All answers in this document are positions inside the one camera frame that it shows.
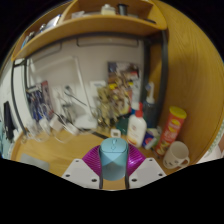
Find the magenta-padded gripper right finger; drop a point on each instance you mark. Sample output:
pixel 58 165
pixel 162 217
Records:
pixel 146 171

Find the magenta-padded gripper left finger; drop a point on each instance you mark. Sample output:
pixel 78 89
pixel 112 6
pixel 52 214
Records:
pixel 81 171

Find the light blue computer mouse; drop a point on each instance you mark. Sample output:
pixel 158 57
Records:
pixel 114 160

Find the white printed mug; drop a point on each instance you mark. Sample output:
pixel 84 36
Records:
pixel 175 155

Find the blue snack packet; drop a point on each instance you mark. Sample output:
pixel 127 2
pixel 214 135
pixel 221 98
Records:
pixel 150 138

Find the white pump lotion bottle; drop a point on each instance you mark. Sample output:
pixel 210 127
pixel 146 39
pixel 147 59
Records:
pixel 136 130

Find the white power strip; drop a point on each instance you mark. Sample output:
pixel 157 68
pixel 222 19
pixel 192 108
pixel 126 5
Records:
pixel 71 128

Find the red chips can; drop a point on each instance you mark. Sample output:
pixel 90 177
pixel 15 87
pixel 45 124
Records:
pixel 171 130

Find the small white desk clock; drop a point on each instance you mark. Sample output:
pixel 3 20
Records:
pixel 115 133

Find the white desk lamp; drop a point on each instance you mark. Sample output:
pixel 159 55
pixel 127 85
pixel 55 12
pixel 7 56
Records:
pixel 85 121

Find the dark green box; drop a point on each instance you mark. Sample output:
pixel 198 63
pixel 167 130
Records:
pixel 122 126

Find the white power adapter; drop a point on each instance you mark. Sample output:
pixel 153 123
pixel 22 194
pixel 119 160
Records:
pixel 57 123

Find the white charger block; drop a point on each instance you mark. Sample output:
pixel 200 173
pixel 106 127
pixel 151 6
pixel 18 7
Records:
pixel 44 126

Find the clear plastic cup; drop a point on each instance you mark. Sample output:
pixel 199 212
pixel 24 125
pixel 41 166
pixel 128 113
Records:
pixel 34 130

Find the blue spray bottle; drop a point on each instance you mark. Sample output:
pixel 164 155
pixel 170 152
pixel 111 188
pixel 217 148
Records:
pixel 150 108

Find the gold robot figure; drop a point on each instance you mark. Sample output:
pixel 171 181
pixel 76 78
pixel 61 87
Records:
pixel 111 103

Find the blue model kit box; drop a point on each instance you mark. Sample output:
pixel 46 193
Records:
pixel 38 101

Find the black bag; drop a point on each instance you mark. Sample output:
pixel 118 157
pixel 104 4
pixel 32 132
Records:
pixel 9 121

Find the dark printed box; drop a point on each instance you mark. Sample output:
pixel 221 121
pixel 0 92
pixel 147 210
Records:
pixel 123 71

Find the wooden shelf unit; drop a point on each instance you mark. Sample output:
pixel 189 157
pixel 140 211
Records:
pixel 100 25

